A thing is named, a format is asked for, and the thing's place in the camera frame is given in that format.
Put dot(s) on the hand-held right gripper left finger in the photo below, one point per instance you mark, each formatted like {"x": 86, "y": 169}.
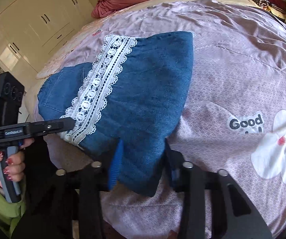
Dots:
{"x": 115, "y": 166}

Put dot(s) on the person's left hand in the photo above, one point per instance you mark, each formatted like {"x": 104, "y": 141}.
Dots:
{"x": 17, "y": 165}

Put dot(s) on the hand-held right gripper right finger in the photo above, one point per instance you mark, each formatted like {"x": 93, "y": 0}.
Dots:
{"x": 172, "y": 169}

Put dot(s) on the cream wardrobe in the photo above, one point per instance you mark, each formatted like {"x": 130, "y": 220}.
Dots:
{"x": 33, "y": 17}

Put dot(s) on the pink printed duvet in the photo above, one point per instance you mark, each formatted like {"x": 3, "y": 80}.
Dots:
{"x": 232, "y": 67}

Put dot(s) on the blue denim pants lace trim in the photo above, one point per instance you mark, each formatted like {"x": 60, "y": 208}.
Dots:
{"x": 153, "y": 92}

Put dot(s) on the floral quilted pillow mat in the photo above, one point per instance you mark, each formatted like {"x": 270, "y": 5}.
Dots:
{"x": 54, "y": 66}

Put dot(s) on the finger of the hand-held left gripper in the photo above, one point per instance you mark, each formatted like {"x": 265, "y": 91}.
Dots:
{"x": 51, "y": 127}

